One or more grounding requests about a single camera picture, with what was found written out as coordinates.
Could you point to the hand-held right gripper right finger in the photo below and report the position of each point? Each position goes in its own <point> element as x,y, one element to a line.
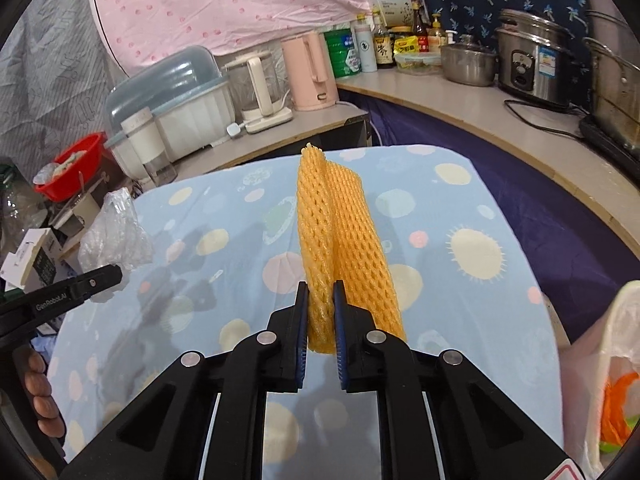
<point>341,350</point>

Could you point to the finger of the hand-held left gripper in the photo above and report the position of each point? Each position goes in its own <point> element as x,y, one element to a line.
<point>97,285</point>

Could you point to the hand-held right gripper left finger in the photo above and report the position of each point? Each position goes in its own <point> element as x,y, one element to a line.
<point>302,345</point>

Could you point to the clear plastic wrapper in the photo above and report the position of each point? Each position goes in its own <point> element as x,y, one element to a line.
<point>115,235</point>

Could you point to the orange foam net sleeve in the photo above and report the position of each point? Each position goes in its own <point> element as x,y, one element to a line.
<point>340,240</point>

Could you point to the white trash bag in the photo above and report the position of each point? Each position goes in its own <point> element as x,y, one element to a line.
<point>590,385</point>

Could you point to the person's left hand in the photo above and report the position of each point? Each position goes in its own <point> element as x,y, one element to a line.
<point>42,390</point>

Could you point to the white cardboard box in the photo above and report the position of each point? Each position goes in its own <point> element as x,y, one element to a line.
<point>25,260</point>

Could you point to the red plastic bowl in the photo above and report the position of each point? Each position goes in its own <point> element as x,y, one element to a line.
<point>75,175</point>

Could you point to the blue dotted tablecloth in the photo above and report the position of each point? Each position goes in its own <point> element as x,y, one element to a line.
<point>450,260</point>

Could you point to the white blender cup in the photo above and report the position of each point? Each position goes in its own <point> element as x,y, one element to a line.
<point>147,145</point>

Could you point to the dish box with grey lid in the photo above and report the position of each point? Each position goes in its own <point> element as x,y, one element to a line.
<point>175,95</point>

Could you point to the white power plug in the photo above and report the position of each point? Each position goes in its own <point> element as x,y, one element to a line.
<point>236,130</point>

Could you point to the grey striped cloth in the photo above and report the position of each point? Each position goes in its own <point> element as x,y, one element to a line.
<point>55,60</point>

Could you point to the purple cloth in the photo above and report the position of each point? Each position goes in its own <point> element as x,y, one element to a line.
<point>500,170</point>

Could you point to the white glass kettle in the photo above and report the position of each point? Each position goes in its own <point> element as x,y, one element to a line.
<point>255,90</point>

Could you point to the pink electric kettle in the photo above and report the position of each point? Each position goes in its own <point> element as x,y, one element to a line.
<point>307,72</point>

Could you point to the orange plastic wrapper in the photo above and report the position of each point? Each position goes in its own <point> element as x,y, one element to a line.
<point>617,405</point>

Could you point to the green packet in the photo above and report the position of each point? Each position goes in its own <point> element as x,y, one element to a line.
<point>614,447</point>

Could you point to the green tin can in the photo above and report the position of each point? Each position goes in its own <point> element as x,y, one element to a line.
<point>342,55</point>

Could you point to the clear container yellow packets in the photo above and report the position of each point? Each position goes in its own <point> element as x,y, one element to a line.
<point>417,55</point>

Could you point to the dark soy sauce bottle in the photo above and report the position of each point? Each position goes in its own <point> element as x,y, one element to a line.
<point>384,45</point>

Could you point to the small steel pot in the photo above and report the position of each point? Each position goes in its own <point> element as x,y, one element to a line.
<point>470,65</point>

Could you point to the pink dotted sheet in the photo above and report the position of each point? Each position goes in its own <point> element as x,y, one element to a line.
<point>250,0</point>

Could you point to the yellow pump bottle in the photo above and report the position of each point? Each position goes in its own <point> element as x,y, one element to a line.
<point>438,35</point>

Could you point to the dark bottle red label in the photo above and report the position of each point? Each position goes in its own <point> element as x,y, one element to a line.
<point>421,30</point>

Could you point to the black induction cooktop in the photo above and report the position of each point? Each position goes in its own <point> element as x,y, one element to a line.
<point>612,142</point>

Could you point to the light green carton box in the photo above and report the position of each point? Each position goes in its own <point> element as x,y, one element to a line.
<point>390,10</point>

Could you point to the steel rice cooker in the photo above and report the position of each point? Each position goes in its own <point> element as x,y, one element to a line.
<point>537,65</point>

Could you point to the steel stacked steamer pot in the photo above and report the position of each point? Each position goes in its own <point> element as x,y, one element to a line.
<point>617,85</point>

